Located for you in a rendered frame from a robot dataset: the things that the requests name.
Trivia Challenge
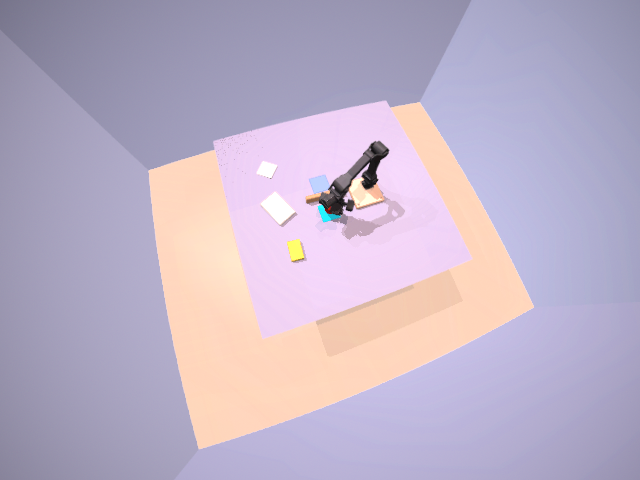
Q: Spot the tan wooden bar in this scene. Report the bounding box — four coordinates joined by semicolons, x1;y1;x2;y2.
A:
306;191;330;203

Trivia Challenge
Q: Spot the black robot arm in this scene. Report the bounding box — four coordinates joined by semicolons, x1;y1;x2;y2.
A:
320;140;390;216

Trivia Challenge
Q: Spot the white flat block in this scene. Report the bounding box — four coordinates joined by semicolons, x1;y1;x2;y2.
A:
260;193;296;226

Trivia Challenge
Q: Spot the white flat rectangular pad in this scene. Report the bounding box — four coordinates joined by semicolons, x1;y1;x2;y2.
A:
256;161;278;179

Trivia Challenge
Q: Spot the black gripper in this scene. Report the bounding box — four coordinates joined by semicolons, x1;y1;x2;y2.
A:
319;192;355;212

